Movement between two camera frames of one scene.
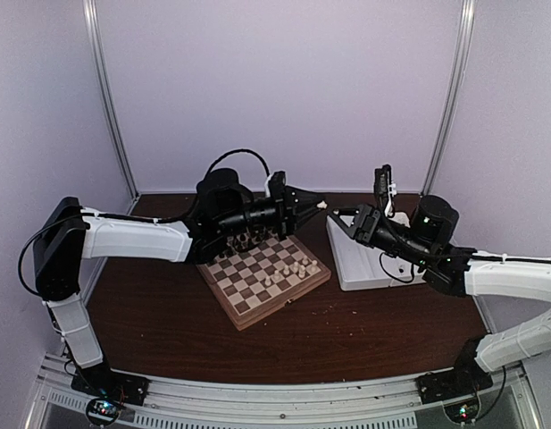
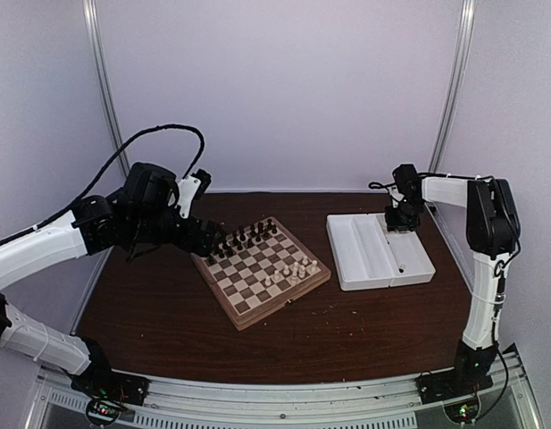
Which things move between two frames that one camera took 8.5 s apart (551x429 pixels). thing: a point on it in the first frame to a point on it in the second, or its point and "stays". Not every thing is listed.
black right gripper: [366, 222] to [394, 223]
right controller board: [463, 412] stays
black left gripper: [288, 208] to [204, 245]
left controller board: [103, 410] stays
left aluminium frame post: [133, 192] stays
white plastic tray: [363, 267] stays
